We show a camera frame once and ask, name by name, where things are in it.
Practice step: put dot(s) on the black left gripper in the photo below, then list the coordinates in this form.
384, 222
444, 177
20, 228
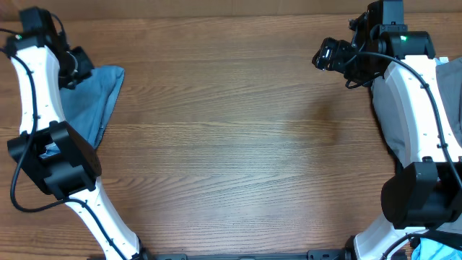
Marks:
86, 67

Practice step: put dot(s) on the grey trousers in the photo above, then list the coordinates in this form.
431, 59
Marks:
426, 194

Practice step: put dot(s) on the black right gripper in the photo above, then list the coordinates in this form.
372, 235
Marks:
340, 48

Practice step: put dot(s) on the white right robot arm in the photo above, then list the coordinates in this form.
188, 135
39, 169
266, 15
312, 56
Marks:
380, 52

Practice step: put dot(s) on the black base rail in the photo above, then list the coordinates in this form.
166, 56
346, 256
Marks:
310, 255

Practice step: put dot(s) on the light blue denim jeans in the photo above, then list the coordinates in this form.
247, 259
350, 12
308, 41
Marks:
89, 106

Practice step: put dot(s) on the light blue garment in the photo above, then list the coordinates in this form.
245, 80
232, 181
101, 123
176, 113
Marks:
449, 83

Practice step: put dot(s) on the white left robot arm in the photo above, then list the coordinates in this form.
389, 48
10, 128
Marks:
58, 160

